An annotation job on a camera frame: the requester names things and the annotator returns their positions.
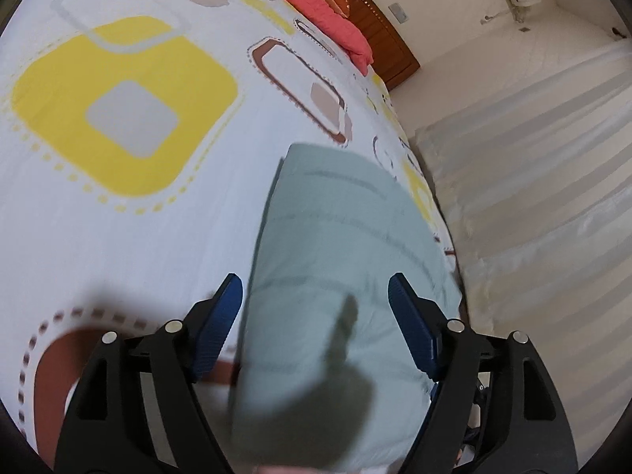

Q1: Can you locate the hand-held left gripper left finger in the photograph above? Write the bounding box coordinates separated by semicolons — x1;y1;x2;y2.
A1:
53;273;244;474

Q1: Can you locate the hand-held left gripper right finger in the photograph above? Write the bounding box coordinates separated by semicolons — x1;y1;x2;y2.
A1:
387;273;578;474

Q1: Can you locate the light green puffer jacket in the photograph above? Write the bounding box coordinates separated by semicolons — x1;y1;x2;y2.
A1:
228;142;465;474

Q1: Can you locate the patterned white bed sheet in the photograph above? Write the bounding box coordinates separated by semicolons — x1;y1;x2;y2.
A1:
0;0;460;474

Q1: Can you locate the white pleated curtain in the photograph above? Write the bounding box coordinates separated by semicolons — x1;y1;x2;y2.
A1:
412;34;632;455

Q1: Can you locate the wooden headboard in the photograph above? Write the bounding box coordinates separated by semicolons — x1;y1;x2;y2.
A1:
286;0;421;92

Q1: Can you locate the red pillow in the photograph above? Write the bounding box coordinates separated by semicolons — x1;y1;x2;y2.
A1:
251;0;373;77

